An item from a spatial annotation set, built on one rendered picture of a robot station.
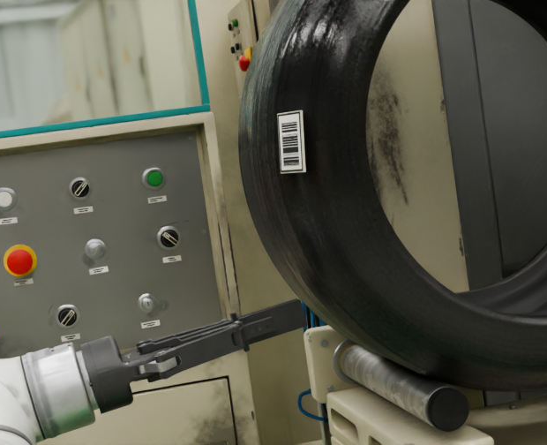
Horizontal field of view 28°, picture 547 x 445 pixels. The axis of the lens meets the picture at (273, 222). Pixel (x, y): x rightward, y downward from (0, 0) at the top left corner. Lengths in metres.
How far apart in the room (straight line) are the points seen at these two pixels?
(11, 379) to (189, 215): 0.75
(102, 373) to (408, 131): 0.58
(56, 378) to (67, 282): 0.69
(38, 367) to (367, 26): 0.47
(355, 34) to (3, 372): 0.48
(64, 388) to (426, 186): 0.61
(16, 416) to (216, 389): 0.73
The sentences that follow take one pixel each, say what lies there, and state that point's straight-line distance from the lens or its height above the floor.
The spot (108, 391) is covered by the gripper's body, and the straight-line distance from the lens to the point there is 1.14.
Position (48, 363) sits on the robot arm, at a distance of 1.14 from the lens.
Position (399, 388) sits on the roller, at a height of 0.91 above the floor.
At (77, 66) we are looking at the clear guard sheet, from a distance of 1.80.
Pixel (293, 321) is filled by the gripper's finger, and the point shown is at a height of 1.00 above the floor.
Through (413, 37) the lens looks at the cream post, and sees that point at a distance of 1.52.
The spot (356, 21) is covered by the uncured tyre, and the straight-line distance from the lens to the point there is 1.11.
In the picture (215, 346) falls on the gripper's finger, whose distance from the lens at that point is 1.14.
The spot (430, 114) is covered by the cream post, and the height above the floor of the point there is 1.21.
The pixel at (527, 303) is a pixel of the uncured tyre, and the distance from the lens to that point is 1.45.
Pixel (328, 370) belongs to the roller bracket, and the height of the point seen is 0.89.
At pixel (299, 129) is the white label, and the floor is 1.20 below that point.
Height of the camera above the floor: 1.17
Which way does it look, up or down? 3 degrees down
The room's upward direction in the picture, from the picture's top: 8 degrees counter-clockwise
